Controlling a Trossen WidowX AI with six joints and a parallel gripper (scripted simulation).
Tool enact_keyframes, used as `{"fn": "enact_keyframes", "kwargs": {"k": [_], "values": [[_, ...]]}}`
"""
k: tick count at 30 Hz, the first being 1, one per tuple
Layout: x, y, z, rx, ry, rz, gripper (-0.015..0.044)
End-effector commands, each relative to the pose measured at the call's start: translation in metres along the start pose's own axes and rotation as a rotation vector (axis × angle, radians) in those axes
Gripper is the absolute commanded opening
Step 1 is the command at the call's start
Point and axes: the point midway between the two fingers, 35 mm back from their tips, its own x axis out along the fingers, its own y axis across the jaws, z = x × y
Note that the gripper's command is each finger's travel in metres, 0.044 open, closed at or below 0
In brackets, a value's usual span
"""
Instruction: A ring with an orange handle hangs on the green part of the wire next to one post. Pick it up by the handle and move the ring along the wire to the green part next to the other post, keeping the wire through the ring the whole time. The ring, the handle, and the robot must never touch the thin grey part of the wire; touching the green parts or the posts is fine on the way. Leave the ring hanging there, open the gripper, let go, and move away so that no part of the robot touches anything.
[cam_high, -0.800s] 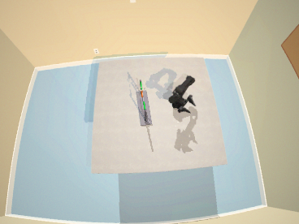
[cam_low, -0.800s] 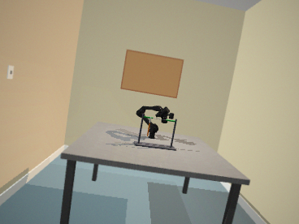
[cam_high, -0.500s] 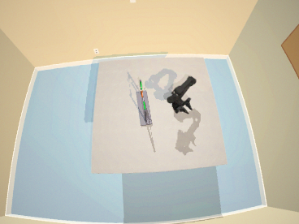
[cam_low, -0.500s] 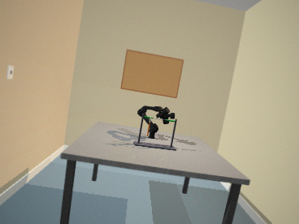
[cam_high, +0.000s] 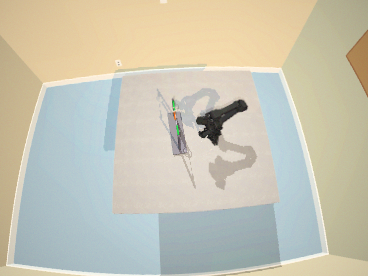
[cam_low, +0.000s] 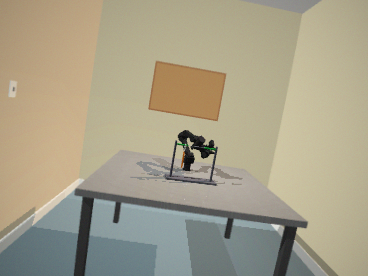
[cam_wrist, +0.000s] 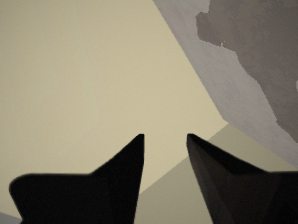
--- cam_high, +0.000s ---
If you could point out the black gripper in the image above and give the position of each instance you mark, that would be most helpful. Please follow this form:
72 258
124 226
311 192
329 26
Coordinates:
213 135

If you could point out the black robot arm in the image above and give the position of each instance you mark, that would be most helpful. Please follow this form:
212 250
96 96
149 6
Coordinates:
216 115

